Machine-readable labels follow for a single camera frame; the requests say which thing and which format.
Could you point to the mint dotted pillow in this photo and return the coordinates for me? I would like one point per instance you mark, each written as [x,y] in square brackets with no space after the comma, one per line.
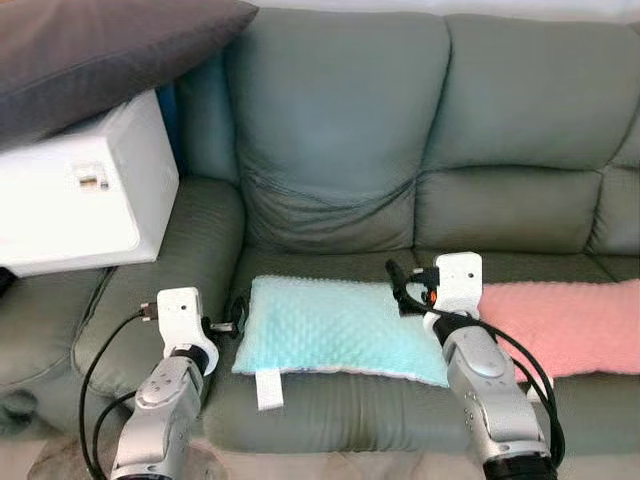
[330,325]

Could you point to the pink dotted pillow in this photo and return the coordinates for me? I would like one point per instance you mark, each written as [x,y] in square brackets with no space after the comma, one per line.
[570,325]

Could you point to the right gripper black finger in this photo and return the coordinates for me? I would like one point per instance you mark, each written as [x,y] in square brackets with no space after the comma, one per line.
[394,274]

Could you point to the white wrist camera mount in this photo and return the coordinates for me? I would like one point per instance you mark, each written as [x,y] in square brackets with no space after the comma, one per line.
[458,280]
[180,315]

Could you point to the white box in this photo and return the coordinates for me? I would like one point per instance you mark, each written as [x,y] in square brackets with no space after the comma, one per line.
[70,200]

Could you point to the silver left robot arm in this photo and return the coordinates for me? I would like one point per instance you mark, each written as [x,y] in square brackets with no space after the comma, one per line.
[160,420]

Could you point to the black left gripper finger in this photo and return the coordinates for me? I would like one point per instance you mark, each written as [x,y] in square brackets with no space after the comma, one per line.
[239,312]

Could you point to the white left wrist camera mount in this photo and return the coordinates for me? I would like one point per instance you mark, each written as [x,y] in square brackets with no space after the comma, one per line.
[180,315]

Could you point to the grey-green leather sofa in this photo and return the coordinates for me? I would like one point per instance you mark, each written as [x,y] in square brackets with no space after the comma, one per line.
[520,100]

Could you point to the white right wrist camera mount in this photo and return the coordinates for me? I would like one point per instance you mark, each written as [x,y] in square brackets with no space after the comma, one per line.
[458,280]

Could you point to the dark grey cushion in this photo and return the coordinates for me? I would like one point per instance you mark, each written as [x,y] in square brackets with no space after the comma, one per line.
[90,50]

